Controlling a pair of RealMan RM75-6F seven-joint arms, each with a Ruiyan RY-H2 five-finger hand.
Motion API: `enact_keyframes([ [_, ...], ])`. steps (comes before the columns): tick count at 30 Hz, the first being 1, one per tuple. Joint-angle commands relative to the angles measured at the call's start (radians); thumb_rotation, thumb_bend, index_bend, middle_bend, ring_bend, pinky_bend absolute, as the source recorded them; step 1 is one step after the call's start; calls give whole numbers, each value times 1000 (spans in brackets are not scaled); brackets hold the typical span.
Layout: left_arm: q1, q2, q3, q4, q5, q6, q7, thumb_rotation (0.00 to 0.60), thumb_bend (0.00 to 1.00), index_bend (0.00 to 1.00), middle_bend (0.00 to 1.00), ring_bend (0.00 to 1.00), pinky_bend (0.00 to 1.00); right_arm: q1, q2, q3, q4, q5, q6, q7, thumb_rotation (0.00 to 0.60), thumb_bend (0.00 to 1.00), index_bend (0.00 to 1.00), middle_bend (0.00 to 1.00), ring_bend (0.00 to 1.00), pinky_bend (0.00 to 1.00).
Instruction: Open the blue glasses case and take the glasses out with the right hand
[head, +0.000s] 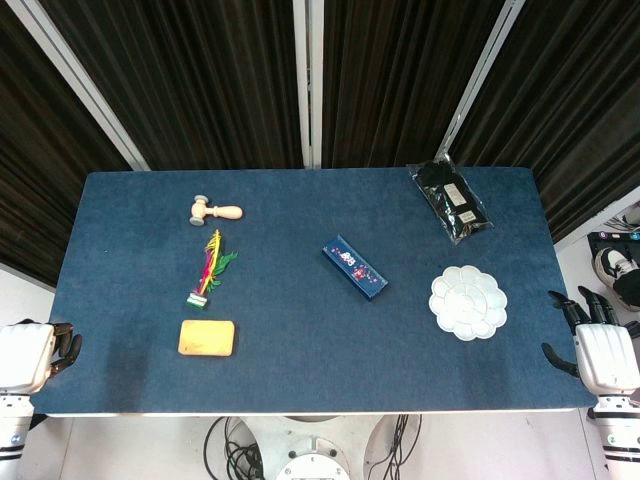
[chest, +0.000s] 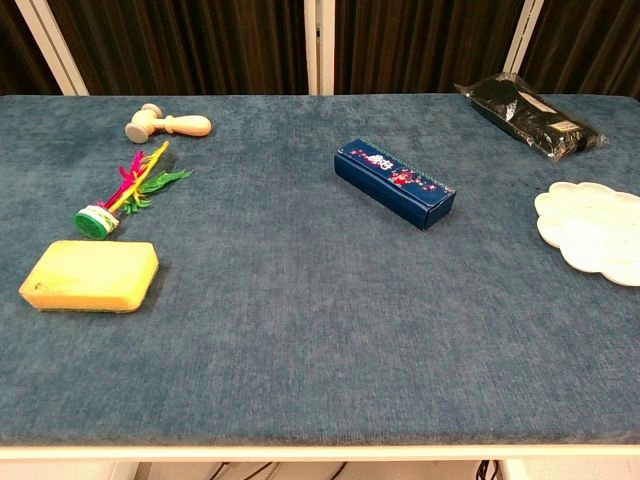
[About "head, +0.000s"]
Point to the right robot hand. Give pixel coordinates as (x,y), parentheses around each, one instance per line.
(605,357)

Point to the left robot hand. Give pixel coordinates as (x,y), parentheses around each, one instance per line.
(25,355)

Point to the blue rectangular box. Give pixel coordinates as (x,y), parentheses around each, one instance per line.
(355,267)

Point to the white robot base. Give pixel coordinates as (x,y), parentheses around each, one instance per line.
(312,450)

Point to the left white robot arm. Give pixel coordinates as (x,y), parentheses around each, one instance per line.
(12,430)

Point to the black and white sneaker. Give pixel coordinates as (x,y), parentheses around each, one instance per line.
(615,270)

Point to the black electronic device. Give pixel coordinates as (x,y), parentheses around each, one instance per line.
(607,239)

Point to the white flower-shaped paint palette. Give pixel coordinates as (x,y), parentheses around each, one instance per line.
(467,302)

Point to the black curtain panel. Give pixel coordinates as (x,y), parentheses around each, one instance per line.
(390,85)
(35,175)
(200,85)
(575,100)

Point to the yellow sponge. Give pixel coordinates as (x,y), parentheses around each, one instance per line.
(206,339)

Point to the colourful feather shuttlecock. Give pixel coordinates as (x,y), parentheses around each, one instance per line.
(207,272)

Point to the black item in plastic bag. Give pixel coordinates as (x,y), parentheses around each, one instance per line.
(452,200)

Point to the small wooden mallet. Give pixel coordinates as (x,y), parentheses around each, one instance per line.
(220,212)

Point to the blue table cloth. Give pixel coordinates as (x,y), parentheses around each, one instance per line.
(300,360)

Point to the white frame post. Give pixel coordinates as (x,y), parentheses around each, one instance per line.
(80,85)
(475,85)
(309,85)

